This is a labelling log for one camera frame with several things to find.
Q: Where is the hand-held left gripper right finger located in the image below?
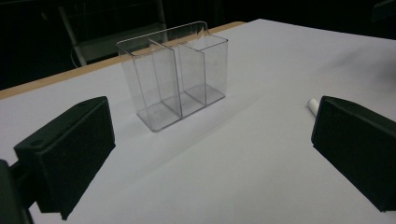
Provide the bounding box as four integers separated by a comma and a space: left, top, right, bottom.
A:
311, 95, 396, 213

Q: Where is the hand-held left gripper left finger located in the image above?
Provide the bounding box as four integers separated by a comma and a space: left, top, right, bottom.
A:
13, 95, 117, 221

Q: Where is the white marker pen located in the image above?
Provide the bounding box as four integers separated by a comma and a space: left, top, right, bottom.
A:
307, 98, 320, 118

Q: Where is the clear plastic divided organizer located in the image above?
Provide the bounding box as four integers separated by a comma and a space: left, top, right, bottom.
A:
115, 21, 229, 133

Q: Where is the metal stand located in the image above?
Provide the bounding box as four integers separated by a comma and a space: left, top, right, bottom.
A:
57, 0, 167, 67

